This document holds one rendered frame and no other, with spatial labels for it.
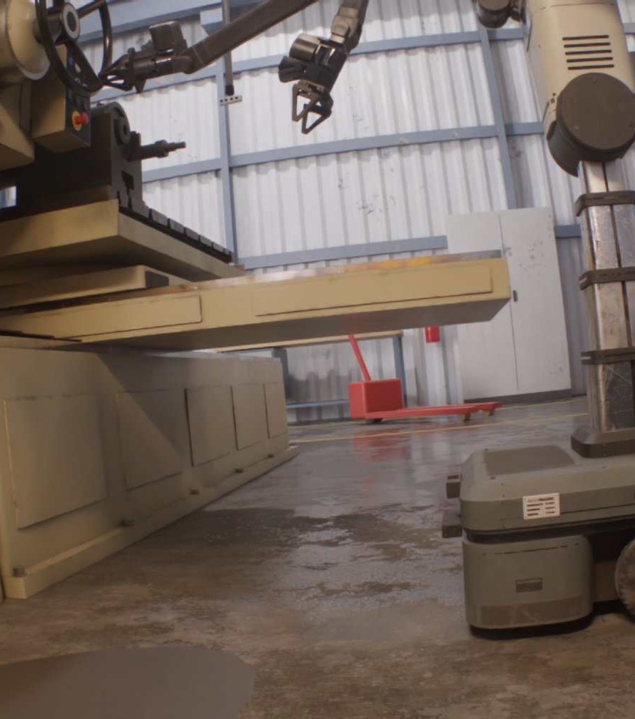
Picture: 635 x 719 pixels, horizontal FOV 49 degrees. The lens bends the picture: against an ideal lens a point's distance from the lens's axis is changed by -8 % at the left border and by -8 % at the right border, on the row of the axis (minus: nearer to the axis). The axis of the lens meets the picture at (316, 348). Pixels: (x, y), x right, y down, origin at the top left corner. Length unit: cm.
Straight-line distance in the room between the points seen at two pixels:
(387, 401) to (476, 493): 606
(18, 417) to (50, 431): 15
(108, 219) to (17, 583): 95
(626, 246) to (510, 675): 75
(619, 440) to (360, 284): 92
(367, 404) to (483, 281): 510
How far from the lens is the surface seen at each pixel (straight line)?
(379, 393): 711
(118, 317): 213
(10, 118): 187
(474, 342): 816
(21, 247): 212
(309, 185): 917
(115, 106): 225
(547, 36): 141
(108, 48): 189
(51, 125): 190
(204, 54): 169
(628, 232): 137
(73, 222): 204
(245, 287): 202
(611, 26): 143
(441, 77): 946
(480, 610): 118
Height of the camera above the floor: 43
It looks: 2 degrees up
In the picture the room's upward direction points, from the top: 5 degrees counter-clockwise
